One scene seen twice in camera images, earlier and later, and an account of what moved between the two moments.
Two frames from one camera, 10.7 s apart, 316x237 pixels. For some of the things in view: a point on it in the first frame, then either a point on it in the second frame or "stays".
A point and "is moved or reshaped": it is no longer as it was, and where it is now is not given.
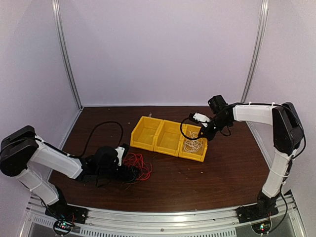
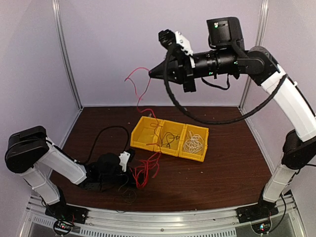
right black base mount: [259, 215] stays
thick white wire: [193, 144] stays
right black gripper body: [219, 125] → [183, 63]
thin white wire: [193, 145] stays
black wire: [133, 181] → [167, 138]
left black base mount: [66, 216] stays
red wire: [132, 159] is moved or reshaped
